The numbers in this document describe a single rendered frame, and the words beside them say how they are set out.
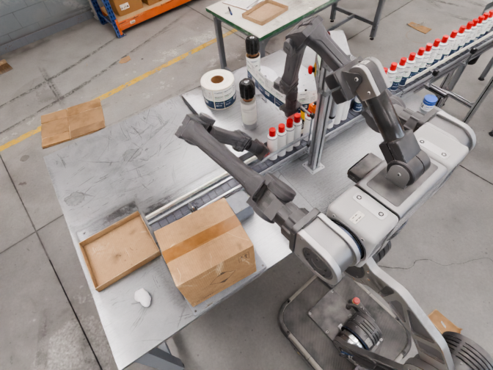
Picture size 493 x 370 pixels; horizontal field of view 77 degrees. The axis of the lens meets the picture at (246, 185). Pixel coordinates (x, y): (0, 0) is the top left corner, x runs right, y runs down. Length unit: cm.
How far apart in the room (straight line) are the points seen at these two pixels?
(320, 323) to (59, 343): 167
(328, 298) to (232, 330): 65
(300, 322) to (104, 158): 147
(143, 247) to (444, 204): 224
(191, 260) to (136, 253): 47
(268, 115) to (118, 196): 95
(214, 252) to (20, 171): 273
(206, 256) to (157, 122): 114
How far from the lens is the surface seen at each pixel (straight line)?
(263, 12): 309
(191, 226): 120
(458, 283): 258
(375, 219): 75
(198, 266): 113
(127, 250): 158
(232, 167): 87
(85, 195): 186
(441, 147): 94
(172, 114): 209
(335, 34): 139
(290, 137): 161
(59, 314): 263
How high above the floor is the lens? 215
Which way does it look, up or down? 55 degrees down
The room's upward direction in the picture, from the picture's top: 7 degrees counter-clockwise
